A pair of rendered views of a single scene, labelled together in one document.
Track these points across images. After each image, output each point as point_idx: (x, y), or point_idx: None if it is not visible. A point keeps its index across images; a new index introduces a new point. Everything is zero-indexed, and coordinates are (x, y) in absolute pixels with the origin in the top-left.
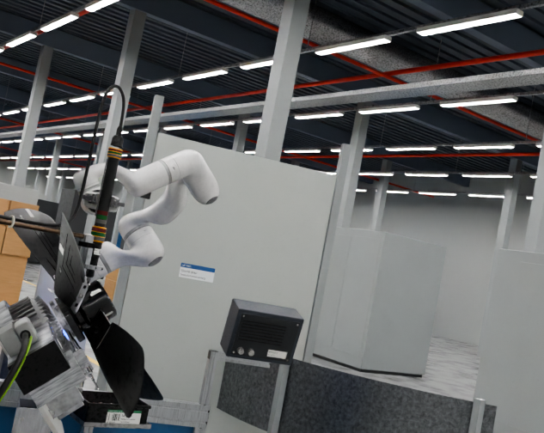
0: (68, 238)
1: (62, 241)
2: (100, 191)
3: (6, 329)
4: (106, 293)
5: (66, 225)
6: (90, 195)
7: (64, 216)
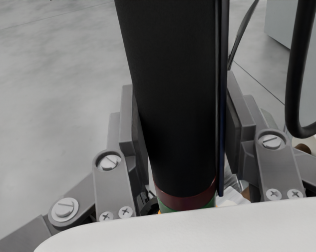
0: (234, 41)
1: (237, 32)
2: (215, 66)
3: (266, 114)
4: (156, 195)
5: (244, 21)
6: (300, 151)
7: (253, 4)
